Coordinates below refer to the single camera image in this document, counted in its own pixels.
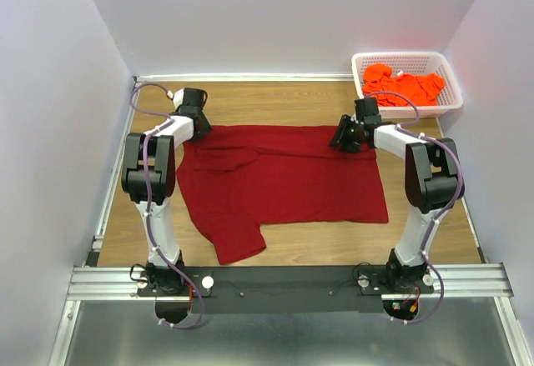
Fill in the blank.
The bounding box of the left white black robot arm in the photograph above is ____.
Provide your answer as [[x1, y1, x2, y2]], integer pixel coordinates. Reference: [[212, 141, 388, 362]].
[[121, 83, 212, 293]]

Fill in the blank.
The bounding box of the white plastic laundry basket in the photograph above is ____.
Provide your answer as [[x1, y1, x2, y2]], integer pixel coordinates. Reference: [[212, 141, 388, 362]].
[[351, 51, 463, 118]]

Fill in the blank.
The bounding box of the orange t-shirt in basket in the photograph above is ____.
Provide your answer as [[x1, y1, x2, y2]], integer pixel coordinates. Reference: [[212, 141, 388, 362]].
[[362, 63, 446, 107]]

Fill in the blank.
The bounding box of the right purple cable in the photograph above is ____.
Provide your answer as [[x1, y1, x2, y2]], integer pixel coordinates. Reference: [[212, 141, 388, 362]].
[[362, 90, 465, 325]]

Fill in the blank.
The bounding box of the aluminium right side rail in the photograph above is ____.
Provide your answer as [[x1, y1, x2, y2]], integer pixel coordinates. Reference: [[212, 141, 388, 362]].
[[436, 116, 487, 263]]

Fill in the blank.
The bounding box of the aluminium left side rail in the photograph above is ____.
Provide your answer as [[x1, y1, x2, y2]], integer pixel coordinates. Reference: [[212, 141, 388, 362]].
[[83, 80, 141, 267]]

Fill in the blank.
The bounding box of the aluminium rail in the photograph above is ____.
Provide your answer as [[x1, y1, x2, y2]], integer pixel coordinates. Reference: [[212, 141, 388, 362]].
[[133, 73, 354, 83], [67, 263, 513, 301], [436, 116, 487, 263], [83, 80, 141, 267]]

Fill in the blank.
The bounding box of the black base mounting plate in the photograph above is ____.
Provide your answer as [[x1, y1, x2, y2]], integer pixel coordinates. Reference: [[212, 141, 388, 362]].
[[130, 262, 435, 321]]

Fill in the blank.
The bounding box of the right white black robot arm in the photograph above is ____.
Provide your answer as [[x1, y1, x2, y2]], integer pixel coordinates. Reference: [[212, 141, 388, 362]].
[[329, 97, 465, 293]]

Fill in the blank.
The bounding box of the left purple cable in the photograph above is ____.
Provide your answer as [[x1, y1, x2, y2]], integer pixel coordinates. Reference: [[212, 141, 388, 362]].
[[129, 82, 208, 330]]

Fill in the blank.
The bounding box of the purple cable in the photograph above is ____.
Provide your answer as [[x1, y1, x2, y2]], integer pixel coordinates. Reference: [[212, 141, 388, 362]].
[[129, 82, 208, 330], [362, 90, 465, 325]]

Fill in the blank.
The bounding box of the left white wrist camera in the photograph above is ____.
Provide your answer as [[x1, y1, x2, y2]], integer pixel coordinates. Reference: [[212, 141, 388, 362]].
[[166, 88, 184, 108]]

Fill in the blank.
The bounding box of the aluminium front rail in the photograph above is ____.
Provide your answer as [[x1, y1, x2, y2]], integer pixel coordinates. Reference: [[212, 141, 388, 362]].
[[67, 263, 513, 301]]

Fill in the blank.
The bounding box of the dark red t-shirt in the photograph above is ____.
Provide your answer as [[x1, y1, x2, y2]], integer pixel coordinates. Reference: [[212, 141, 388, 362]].
[[176, 125, 389, 264]]

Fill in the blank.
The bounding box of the aluminium back rail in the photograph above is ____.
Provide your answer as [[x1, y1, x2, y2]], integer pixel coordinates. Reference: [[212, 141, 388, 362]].
[[133, 73, 354, 83]]

